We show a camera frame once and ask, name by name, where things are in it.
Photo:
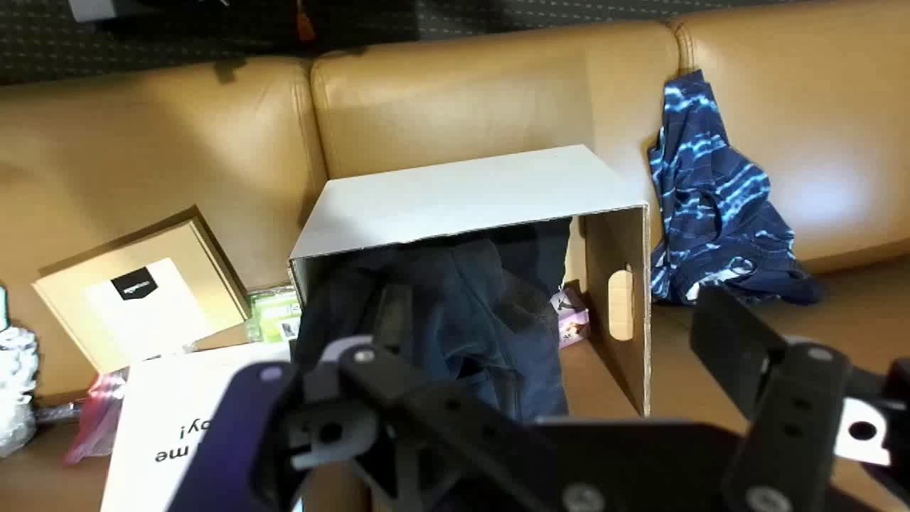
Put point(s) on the dark navy cloth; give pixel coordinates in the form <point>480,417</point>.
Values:
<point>483,307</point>

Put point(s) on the tan leather sofa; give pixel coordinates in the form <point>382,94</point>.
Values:
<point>814,93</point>

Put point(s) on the brown flat cardboard box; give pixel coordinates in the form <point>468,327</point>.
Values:
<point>161,290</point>

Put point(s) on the green small package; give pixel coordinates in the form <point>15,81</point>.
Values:
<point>275,313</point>

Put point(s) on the white printed paper sheet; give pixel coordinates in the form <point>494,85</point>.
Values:
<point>167,411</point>

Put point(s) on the blue patterned cloth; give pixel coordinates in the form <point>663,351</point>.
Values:
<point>714,209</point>

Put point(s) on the pink plastic bag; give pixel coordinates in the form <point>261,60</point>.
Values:
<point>97,420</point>

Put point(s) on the pink small package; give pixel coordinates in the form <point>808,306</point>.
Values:
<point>572,313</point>

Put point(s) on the white cardboard box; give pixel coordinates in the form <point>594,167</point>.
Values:
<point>608,235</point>

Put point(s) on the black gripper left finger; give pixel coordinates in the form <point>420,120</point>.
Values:
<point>394,327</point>

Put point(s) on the white crumpled object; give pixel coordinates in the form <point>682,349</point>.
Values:
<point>19,383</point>

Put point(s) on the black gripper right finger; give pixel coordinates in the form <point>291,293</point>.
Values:
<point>734,344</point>

